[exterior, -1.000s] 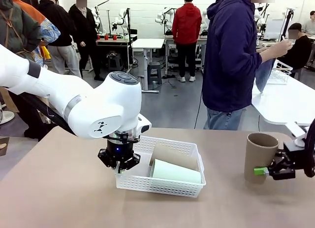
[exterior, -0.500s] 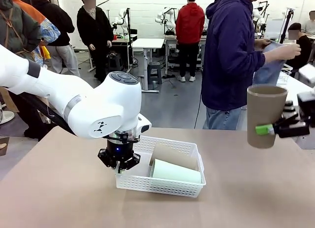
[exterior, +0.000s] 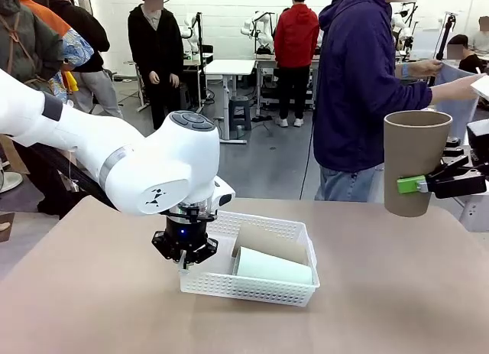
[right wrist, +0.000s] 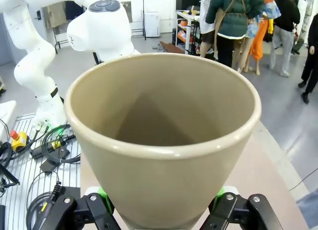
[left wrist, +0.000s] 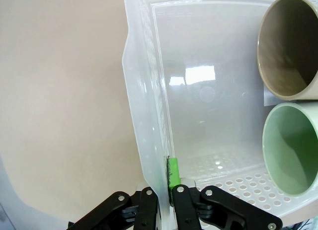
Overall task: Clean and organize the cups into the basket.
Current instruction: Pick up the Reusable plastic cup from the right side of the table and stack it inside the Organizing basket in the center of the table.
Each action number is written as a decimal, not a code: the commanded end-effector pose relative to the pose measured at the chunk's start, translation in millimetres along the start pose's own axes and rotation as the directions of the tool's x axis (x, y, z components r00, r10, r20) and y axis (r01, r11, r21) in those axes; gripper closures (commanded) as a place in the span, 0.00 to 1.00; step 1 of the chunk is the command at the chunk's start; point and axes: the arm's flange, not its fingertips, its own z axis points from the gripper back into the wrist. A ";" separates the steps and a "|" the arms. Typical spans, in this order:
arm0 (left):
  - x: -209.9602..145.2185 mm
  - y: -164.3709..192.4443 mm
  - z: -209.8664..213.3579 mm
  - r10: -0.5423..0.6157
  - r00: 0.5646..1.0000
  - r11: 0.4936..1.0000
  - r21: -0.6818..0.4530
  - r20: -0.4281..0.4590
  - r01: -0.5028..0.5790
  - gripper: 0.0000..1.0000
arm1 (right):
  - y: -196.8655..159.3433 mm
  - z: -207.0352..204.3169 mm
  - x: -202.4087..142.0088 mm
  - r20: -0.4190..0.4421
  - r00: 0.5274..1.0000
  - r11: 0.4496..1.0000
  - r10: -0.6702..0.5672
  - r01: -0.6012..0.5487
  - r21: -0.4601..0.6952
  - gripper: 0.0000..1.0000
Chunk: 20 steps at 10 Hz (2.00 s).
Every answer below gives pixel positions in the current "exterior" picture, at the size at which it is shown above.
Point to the black hoodie person right hand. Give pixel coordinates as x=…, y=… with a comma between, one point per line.
x=154, y=78

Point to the person in black hoodie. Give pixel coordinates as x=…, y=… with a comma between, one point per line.
x=154, y=44

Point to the brown cardboard box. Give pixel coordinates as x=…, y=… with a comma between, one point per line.
x=11, y=155

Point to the pale blue cloth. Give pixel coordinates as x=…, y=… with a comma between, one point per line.
x=454, y=73

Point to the orange jacket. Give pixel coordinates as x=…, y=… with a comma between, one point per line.
x=46, y=17

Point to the seated person in black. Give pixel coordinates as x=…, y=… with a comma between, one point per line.
x=468, y=61

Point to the dark small stool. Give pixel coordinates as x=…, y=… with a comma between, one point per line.
x=185, y=98

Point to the white robot workbench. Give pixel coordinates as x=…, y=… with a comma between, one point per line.
x=263, y=65

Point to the white board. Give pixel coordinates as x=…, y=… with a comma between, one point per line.
x=482, y=87

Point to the grey plastic stool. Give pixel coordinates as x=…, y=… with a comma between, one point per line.
x=240, y=113

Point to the purple jacket person left hand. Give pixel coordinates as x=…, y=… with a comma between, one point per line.
x=429, y=68

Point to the person in purple jacket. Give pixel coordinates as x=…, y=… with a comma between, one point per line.
x=351, y=82

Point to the white round stand base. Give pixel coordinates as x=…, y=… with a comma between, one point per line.
x=9, y=182

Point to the purple jacket person left forearm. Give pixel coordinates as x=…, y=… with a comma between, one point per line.
x=412, y=70

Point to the blue patterned garment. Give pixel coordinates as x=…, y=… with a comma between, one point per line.
x=76, y=50

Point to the grey metal desk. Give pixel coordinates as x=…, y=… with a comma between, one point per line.
x=195, y=61

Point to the purple jacket person right hand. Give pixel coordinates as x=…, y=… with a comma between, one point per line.
x=460, y=89

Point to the white perforated plastic basket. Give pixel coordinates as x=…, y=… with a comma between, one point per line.
x=237, y=293

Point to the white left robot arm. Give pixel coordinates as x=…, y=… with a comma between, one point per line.
x=114, y=159

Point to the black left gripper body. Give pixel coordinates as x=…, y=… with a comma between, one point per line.
x=187, y=233

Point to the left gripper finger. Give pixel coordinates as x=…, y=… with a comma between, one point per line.
x=206, y=251
x=164, y=247

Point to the person in red jacket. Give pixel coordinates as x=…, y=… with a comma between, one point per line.
x=296, y=36

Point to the person in black jacket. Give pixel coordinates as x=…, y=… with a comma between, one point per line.
x=84, y=33

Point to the pale green cup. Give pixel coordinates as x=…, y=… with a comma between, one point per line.
x=275, y=270

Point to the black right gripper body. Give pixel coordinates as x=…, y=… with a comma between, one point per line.
x=479, y=143

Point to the person in dark green coat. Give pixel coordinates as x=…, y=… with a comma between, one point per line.
x=26, y=48

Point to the black tripod stand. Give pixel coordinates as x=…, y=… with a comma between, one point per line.
x=447, y=29

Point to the person in light shirt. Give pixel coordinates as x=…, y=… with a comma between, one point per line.
x=483, y=36

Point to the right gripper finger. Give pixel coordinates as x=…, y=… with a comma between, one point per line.
x=458, y=186
x=455, y=148

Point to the black hoodie person left hand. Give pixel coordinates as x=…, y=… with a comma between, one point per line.
x=174, y=81

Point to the purple jacket person right forearm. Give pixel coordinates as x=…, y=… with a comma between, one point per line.
x=409, y=96

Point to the white standing desk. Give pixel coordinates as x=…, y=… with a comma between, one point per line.
x=229, y=67

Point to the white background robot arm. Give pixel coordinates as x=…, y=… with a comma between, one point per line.
x=248, y=25
x=397, y=23
x=189, y=27

